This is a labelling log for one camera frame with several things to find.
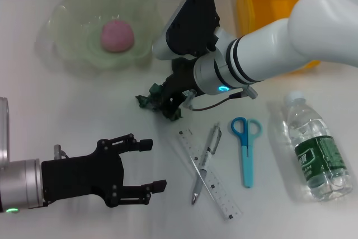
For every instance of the green plastic wrapper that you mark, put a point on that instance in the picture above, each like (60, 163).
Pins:
(148, 100)

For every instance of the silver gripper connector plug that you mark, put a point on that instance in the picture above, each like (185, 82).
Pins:
(189, 97)
(57, 150)

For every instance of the clear green-label water bottle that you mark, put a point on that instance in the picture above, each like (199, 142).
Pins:
(316, 152)

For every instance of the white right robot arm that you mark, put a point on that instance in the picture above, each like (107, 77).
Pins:
(279, 43)

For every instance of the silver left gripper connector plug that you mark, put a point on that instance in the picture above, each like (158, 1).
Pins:
(57, 150)

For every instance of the green glass fruit plate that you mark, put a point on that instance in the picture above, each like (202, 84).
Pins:
(72, 26)

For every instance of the transparent plastic ruler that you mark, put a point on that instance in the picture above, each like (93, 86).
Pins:
(223, 197)

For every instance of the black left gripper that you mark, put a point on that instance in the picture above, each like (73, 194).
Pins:
(81, 174)

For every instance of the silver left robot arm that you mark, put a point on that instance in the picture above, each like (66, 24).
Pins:
(22, 183)

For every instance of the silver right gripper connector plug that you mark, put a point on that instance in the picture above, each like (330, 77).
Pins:
(189, 97)

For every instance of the pink peach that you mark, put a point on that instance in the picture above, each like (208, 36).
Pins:
(117, 36)

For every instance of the grey retractable pen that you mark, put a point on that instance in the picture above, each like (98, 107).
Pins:
(212, 144)

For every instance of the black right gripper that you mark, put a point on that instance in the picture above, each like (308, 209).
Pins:
(181, 85)

